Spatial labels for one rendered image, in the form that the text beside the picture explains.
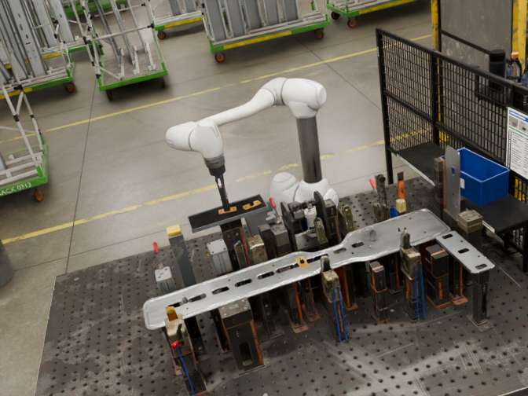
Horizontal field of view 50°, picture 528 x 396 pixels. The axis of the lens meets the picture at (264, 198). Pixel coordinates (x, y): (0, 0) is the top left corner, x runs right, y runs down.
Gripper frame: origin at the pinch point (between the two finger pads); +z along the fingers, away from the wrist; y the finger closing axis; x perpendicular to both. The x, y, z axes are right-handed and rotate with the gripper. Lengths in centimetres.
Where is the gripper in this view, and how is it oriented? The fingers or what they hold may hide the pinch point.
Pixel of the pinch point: (225, 203)
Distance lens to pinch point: 264.6
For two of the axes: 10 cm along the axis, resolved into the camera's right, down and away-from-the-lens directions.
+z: 1.8, 8.5, 5.0
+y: 1.0, 4.9, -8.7
